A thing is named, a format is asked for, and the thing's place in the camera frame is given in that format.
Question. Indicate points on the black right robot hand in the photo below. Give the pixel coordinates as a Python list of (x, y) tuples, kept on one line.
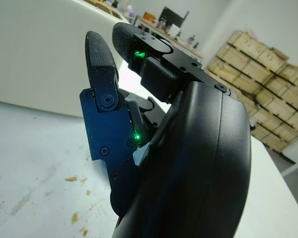
[(201, 161)]

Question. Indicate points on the brown bread slice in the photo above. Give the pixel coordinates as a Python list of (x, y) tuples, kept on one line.
[(104, 5)]

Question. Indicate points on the white two-slot toaster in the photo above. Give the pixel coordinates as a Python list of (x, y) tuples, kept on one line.
[(39, 49)]

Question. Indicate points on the plywood crate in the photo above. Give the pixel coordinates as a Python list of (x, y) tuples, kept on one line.
[(283, 99), (228, 64)]

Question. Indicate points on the wooden workbench with equipment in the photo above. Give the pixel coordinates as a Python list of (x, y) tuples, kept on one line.
[(186, 48)]

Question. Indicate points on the small white box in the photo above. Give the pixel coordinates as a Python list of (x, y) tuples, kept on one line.
[(173, 30)]

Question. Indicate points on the black computer monitor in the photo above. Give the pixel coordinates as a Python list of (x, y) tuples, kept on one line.
[(173, 16)]

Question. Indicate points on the orange box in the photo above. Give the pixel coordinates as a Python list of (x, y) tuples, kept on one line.
[(149, 15)]

